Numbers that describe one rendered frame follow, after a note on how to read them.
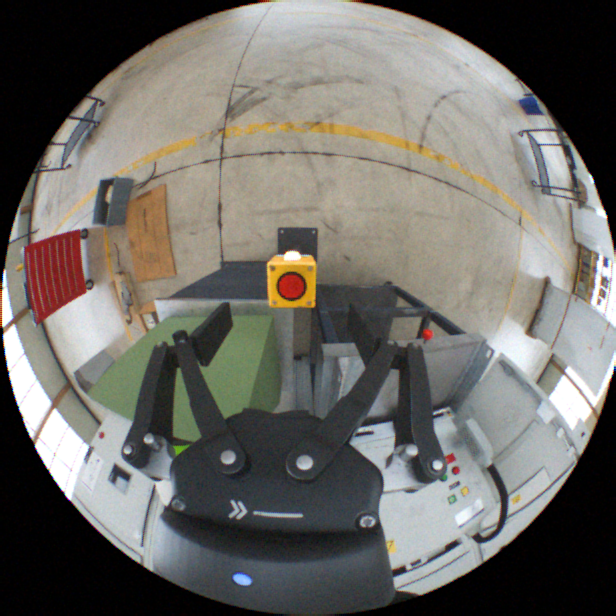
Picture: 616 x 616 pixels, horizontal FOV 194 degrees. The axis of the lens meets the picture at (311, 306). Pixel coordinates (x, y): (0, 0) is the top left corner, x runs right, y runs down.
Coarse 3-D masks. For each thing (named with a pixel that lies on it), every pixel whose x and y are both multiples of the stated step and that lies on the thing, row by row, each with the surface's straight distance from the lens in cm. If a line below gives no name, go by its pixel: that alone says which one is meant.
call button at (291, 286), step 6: (288, 276) 29; (294, 276) 29; (282, 282) 29; (288, 282) 29; (294, 282) 28; (300, 282) 28; (282, 288) 29; (288, 288) 29; (294, 288) 29; (300, 288) 29; (282, 294) 30; (288, 294) 29; (294, 294) 29; (300, 294) 29
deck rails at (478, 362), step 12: (480, 348) 78; (492, 348) 75; (336, 360) 44; (348, 360) 45; (480, 360) 79; (336, 372) 45; (468, 372) 83; (480, 372) 79; (336, 384) 46; (456, 384) 84; (468, 384) 84; (336, 396) 47; (456, 396) 90; (468, 396) 85; (456, 408) 91
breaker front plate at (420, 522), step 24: (384, 456) 69; (456, 456) 82; (456, 480) 78; (480, 480) 85; (384, 504) 65; (408, 504) 68; (432, 504) 71; (456, 504) 76; (384, 528) 65; (408, 528) 67; (432, 528) 71; (456, 528) 76; (408, 552) 68
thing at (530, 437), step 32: (480, 384) 105; (512, 384) 103; (480, 416) 108; (512, 416) 103; (544, 416) 98; (512, 448) 103; (544, 448) 103; (576, 448) 103; (512, 480) 108; (544, 480) 105; (512, 512) 112
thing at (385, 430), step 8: (440, 416) 87; (384, 424) 74; (392, 424) 75; (360, 432) 70; (368, 432) 70; (376, 432) 71; (384, 432) 72; (392, 432) 73; (352, 440) 68; (360, 440) 68; (368, 440) 69; (376, 440) 71
